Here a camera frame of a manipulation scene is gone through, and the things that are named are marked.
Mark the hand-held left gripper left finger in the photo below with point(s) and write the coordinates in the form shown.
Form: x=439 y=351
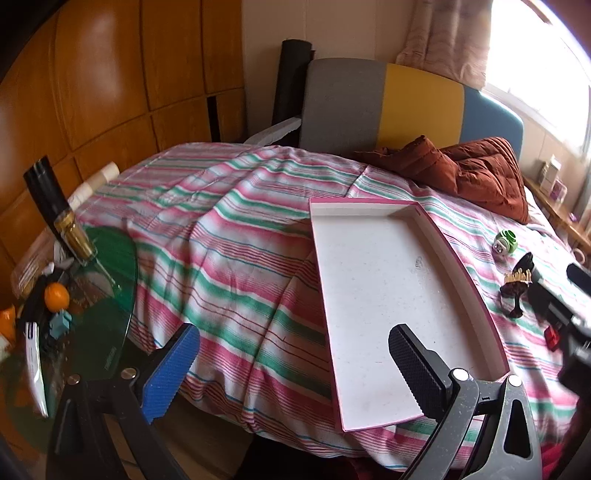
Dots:
x=171 y=369

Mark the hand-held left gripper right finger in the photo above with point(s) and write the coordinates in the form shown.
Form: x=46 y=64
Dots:
x=415 y=364

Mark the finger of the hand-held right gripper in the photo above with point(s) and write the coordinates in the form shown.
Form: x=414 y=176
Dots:
x=549 y=302
x=579 y=277

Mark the red puzzle block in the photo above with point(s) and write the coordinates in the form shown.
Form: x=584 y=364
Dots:
x=552 y=335

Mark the brown hair comb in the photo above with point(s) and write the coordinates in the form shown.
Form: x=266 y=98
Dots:
x=517 y=295

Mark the green plug-in device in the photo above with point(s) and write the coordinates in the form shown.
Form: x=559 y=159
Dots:
x=505 y=242

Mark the white pink-edged box tray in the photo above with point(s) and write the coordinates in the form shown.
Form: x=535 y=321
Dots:
x=383 y=286

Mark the white mug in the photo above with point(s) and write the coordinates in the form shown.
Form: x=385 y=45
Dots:
x=580 y=254

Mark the wooden bedside table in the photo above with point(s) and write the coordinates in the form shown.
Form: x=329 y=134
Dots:
x=563 y=217

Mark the red cloth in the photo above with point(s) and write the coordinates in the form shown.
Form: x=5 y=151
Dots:
x=568 y=438

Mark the purple box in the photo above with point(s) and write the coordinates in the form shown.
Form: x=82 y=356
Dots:
x=559 y=190

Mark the round glass table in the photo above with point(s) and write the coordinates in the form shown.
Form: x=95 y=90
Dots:
x=106 y=295

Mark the white box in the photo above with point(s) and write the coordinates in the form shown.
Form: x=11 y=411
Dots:
x=549 y=175

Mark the teal block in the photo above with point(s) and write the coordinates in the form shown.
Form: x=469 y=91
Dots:
x=61 y=324

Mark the pink green striped blanket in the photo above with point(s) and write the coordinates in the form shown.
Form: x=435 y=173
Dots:
x=221 y=258

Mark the white pen-shaped object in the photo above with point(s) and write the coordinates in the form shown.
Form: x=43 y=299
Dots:
x=36 y=369

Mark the orange fruit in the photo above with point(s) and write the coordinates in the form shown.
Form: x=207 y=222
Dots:
x=57 y=296
x=6 y=325

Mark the red-brown quilted blanket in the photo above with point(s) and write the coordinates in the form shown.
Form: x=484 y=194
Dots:
x=485 y=175

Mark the stack of paper cups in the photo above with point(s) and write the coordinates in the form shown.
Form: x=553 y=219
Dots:
x=99 y=180

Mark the window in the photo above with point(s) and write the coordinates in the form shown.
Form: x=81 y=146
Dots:
x=540 y=60

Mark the white serrated plastic piece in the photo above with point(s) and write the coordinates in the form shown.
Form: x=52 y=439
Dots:
x=272 y=131

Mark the pink patterned curtain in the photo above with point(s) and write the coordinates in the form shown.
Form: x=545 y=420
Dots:
x=443 y=41

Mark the grey yellow blue headboard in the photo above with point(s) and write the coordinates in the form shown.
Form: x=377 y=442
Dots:
x=346 y=101

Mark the wooden wardrobe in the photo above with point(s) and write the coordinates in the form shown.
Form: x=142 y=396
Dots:
x=115 y=83

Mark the black rolled mat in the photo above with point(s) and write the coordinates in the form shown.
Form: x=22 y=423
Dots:
x=293 y=69

